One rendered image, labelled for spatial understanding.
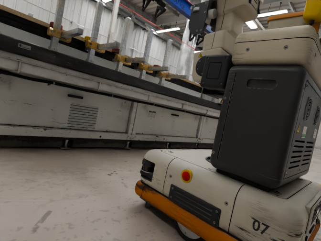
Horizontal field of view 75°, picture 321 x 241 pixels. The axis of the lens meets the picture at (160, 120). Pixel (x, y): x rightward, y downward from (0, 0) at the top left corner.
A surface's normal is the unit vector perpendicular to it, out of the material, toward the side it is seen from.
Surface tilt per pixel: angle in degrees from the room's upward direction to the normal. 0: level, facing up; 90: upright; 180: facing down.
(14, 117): 90
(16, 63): 90
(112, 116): 90
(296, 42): 90
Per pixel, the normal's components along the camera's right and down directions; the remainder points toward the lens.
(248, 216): -0.68, -0.10
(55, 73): 0.70, 0.18
